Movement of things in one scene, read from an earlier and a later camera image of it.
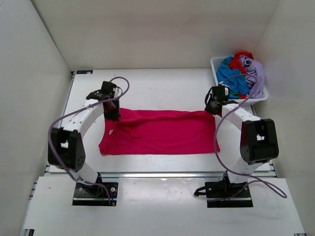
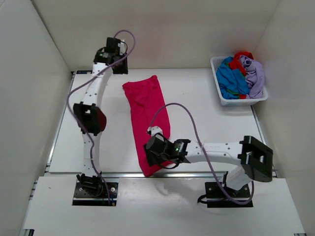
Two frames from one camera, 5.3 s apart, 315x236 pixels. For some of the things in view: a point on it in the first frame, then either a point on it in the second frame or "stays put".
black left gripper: x=114 y=116 → x=124 y=69
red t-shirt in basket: x=236 y=63 stays put
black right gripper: x=207 y=108 → x=152 y=159
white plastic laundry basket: x=215 y=62 stays put
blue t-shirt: x=235 y=79 stays put
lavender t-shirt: x=255 y=76 stays put
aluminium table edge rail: x=161 y=175 stays put
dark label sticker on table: x=82 y=72 stays put
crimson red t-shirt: x=143 y=131 → x=146 y=109
